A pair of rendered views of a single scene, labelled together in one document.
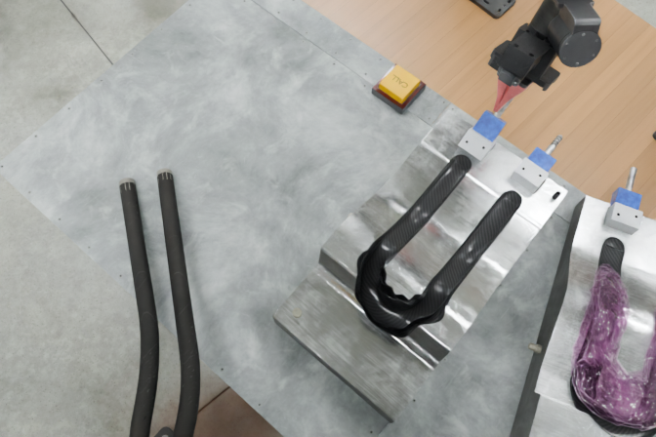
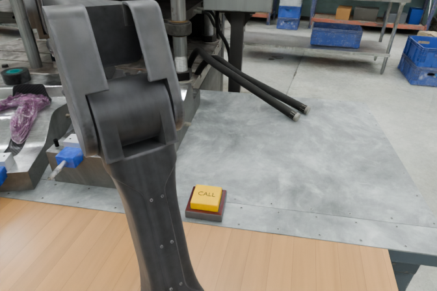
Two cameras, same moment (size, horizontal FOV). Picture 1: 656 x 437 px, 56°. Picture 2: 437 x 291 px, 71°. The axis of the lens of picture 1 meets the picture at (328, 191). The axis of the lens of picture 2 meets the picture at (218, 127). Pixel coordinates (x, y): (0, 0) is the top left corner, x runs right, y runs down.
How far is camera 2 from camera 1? 134 cm
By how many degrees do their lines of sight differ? 80
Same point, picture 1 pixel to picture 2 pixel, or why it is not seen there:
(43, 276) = not seen: hidden behind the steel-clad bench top
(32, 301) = not seen: hidden behind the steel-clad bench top
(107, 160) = (328, 117)
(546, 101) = (56, 259)
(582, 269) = (38, 132)
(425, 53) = (202, 251)
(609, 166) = not seen: outside the picture
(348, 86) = (247, 193)
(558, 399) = (58, 97)
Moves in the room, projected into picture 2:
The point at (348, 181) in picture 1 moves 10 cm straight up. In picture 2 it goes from (203, 149) to (203, 118)
